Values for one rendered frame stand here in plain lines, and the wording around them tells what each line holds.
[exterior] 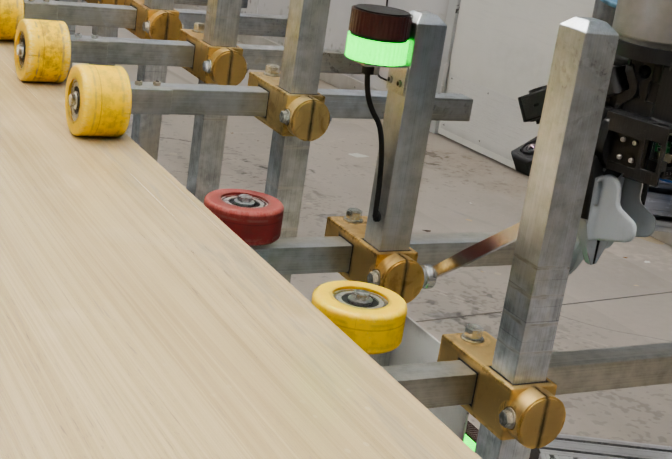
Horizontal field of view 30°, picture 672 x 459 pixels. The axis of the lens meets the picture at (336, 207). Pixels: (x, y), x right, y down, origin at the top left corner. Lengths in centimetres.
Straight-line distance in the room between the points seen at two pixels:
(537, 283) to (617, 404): 218
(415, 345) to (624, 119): 34
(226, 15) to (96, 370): 88
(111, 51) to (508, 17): 370
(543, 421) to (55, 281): 42
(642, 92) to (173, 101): 57
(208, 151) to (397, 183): 51
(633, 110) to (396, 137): 24
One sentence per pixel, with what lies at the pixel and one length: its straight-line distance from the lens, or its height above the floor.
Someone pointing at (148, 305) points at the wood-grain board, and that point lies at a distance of 99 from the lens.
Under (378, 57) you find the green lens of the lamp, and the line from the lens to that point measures 120.
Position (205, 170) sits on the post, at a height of 80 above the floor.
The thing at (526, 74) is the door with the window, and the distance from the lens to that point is 518.
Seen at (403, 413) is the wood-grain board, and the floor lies 90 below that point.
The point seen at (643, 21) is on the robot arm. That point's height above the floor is 116.
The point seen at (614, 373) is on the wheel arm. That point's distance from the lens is 123.
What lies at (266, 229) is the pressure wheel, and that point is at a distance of 123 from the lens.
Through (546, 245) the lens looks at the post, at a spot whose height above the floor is 97.
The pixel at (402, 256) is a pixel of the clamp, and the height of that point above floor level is 87.
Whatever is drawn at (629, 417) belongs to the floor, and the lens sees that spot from 318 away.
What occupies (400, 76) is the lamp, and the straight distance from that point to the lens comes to 124.
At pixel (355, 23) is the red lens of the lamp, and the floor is 110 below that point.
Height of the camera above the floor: 128
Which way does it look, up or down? 17 degrees down
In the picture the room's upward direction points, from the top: 9 degrees clockwise
